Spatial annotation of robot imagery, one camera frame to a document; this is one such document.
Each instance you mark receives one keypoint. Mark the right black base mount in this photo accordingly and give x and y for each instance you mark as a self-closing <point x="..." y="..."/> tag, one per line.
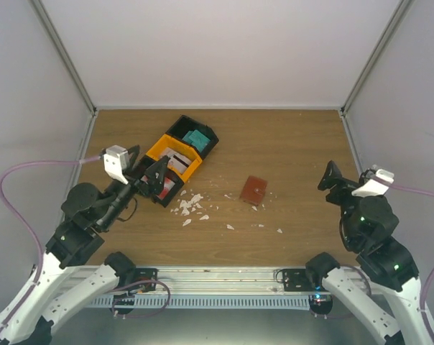
<point x="296" y="280"/>

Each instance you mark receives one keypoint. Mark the black bin with red cards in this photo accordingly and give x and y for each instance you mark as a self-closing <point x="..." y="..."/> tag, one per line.
<point x="146" y="162"/>

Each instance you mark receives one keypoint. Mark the grey slotted cable duct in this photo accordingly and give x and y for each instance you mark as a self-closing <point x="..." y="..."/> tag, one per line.
<point x="269" y="302"/>

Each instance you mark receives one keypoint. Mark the orange plastic bin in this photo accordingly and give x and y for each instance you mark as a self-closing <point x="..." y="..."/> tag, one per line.
<point x="168" y="141"/>

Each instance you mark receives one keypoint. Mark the black bin with teal cards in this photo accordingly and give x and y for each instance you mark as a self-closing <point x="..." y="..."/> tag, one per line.
<point x="184" y="124"/>

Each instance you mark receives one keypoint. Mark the brown leather card holder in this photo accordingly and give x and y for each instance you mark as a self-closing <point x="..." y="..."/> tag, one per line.
<point x="254" y="190"/>

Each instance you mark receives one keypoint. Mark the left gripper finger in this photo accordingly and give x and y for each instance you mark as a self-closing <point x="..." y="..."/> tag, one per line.
<point x="133" y="155"/>
<point x="155" y="177"/>

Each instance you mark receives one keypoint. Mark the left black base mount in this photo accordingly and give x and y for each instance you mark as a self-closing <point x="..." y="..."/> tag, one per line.
<point x="140" y="281"/>

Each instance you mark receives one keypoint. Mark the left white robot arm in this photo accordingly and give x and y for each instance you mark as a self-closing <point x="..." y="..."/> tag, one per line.
<point x="38" y="310"/>

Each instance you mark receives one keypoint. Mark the aluminium front rail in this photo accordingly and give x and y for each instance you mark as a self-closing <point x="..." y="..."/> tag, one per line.
<point x="202" y="280"/>

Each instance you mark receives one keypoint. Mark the red patterned card stack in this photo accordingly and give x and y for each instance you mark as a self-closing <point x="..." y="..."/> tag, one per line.
<point x="168" y="190"/>

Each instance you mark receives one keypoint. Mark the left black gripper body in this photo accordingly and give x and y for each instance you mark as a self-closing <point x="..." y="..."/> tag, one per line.
<point x="144" y="187"/>

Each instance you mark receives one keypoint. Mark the white cards in orange bin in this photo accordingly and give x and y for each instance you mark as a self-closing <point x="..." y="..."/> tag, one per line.
<point x="183" y="162"/>

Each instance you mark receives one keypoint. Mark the teal card stack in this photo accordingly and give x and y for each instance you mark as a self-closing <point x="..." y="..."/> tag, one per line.
<point x="197" y="139"/>

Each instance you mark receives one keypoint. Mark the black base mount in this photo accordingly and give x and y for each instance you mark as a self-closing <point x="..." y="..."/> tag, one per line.
<point x="296" y="280"/>
<point x="140" y="281"/>

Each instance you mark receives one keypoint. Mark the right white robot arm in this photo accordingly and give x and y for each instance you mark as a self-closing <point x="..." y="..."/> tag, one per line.
<point x="366" y="225"/>

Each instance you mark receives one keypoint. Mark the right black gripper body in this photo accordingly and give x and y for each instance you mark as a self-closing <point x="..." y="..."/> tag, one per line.
<point x="343" y="185"/>

